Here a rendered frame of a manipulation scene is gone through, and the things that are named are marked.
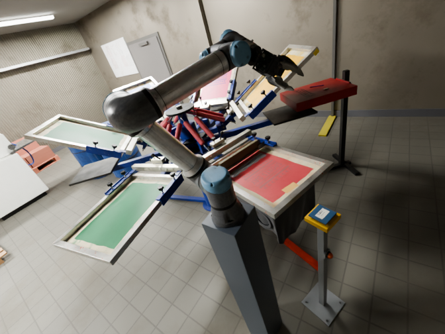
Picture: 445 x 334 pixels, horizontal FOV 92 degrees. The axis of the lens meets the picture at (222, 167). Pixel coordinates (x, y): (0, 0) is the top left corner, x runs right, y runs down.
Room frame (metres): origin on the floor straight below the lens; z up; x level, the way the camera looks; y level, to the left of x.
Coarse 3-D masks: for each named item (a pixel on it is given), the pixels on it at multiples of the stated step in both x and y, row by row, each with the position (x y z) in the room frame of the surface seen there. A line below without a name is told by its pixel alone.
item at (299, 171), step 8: (256, 152) 1.56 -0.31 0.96; (264, 152) 1.52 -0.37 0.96; (248, 160) 1.47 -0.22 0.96; (264, 160) 1.40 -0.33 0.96; (280, 160) 1.34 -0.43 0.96; (288, 160) 1.31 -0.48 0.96; (296, 168) 1.19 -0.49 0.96; (304, 168) 1.17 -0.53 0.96; (312, 168) 1.14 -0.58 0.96; (288, 176) 1.13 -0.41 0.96; (296, 176) 1.11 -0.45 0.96; (304, 176) 1.09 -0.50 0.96
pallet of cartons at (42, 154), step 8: (32, 144) 6.01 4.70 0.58; (16, 152) 5.68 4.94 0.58; (24, 152) 5.79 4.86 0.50; (32, 152) 5.65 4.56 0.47; (40, 152) 5.70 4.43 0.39; (48, 152) 5.82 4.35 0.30; (40, 160) 5.60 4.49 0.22; (48, 160) 5.70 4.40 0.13; (56, 160) 5.84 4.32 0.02; (32, 168) 5.39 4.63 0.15
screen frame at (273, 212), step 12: (240, 144) 1.71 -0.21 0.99; (300, 156) 1.28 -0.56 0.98; (312, 156) 1.22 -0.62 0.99; (324, 168) 1.06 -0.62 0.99; (312, 180) 0.99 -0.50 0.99; (240, 192) 1.08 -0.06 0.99; (300, 192) 0.93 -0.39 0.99; (252, 204) 0.97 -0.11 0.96; (264, 204) 0.91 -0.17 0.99; (288, 204) 0.87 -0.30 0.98; (276, 216) 0.82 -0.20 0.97
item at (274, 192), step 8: (232, 168) 1.43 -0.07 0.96; (248, 168) 1.36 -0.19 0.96; (240, 176) 1.29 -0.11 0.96; (240, 184) 1.20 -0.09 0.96; (248, 184) 1.18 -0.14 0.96; (272, 184) 1.10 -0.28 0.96; (280, 184) 1.08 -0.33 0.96; (288, 184) 1.06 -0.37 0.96; (256, 192) 1.07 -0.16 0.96; (264, 192) 1.05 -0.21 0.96; (272, 192) 1.03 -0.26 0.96; (280, 192) 1.01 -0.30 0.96; (272, 200) 0.96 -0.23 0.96
